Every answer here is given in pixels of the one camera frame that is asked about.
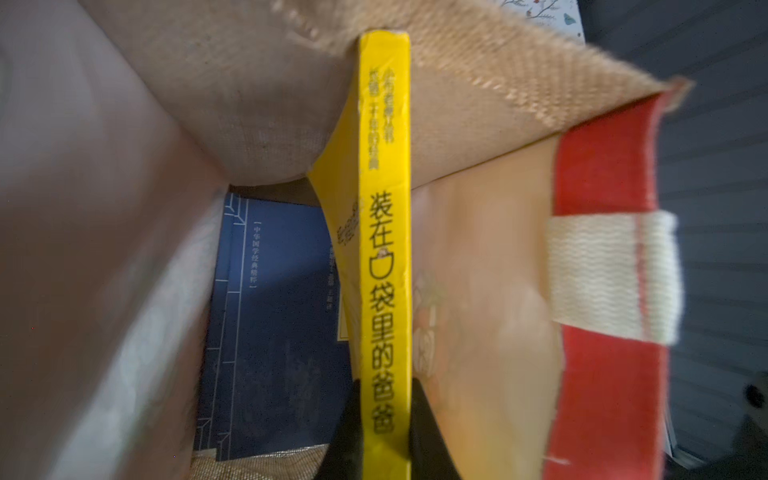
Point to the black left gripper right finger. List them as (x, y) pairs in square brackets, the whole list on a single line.
[(430, 458)]

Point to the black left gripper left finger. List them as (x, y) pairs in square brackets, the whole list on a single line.
[(343, 459)]

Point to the blue book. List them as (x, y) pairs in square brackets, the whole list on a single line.
[(276, 370)]

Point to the jute canvas Christmas bag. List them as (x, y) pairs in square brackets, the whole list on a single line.
[(546, 286)]

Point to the yellow cartoon book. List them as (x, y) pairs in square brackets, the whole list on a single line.
[(363, 182)]

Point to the floral table cloth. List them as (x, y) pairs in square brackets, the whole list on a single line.
[(562, 16)]

